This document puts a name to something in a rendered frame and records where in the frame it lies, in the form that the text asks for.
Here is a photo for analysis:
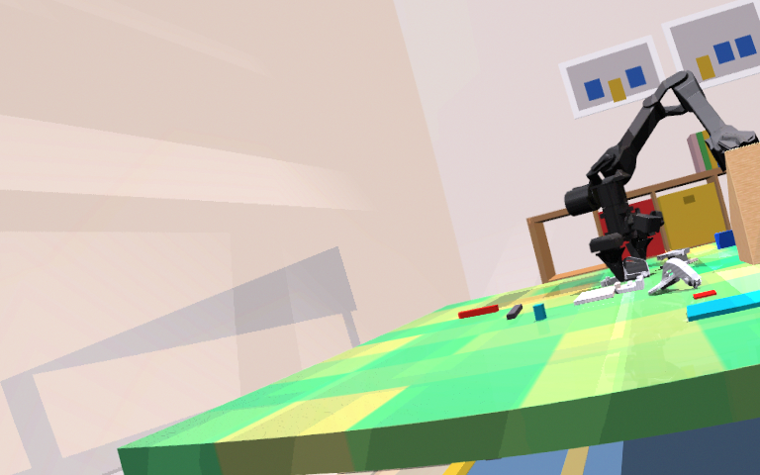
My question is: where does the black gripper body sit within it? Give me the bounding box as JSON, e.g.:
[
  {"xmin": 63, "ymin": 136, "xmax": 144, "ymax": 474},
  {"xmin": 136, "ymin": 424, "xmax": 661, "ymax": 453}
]
[{"xmin": 589, "ymin": 202, "xmax": 656, "ymax": 252}]

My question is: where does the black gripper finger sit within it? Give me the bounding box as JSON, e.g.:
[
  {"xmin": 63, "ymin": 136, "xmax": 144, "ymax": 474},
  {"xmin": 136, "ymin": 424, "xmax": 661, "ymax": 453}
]
[
  {"xmin": 595, "ymin": 247, "xmax": 625, "ymax": 282},
  {"xmin": 625, "ymin": 237, "xmax": 653, "ymax": 261}
]

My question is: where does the red flat bar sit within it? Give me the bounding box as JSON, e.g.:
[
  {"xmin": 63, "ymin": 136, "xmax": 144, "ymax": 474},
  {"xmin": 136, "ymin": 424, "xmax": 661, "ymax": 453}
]
[{"xmin": 457, "ymin": 305, "xmax": 499, "ymax": 319}]

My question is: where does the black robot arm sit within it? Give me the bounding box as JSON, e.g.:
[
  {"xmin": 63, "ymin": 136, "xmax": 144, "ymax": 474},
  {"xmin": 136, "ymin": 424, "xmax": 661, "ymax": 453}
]
[{"xmin": 564, "ymin": 70, "xmax": 760, "ymax": 234}]

